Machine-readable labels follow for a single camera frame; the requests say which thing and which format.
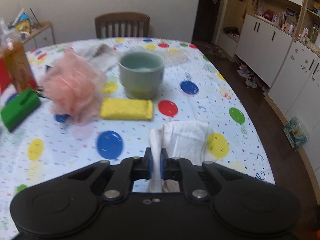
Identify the white wall cabinet unit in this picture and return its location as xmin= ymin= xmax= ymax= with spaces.
xmin=212 ymin=0 xmax=320 ymax=181

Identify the white tissue cloth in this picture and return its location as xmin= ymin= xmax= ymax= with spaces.
xmin=147 ymin=121 xmax=217 ymax=193

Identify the yellow sponge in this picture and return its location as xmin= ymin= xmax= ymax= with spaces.
xmin=100 ymin=98 xmax=153 ymax=120

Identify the green plastic block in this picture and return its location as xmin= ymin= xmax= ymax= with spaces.
xmin=1 ymin=88 xmax=41 ymax=132

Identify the bubble wrap sheet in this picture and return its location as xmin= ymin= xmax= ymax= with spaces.
xmin=159 ymin=50 xmax=191 ymax=67

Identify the tied clear plastic bag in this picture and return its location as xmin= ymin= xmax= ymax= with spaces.
xmin=1 ymin=18 xmax=19 ymax=46

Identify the amber drink bottle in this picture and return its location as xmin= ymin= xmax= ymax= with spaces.
xmin=1 ymin=37 xmax=38 ymax=93

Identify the wooden side cabinet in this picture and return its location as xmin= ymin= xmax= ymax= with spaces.
xmin=18 ymin=21 xmax=55 ymax=52

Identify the dark entrance door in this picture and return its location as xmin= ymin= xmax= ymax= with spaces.
xmin=192 ymin=0 xmax=221 ymax=42

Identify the red white cardboard box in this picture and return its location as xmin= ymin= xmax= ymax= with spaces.
xmin=0 ymin=58 xmax=12 ymax=94

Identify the black fabric pouch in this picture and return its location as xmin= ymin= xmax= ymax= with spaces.
xmin=46 ymin=65 xmax=52 ymax=72

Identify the green ceramic mug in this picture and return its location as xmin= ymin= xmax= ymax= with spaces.
xmin=119 ymin=51 xmax=165 ymax=100

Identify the wooden dining chair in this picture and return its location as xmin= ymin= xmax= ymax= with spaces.
xmin=94 ymin=12 xmax=150 ymax=38

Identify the grey fluffy cloth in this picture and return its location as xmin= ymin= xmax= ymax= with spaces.
xmin=74 ymin=43 xmax=119 ymax=72

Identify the floral tissue box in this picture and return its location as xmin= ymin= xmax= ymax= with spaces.
xmin=283 ymin=116 xmax=310 ymax=151

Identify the balloon pattern tablecloth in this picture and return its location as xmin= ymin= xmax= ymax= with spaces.
xmin=1 ymin=38 xmax=274 ymax=239

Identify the pink mesh bath pouf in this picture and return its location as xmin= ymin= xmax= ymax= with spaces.
xmin=40 ymin=48 xmax=107 ymax=124

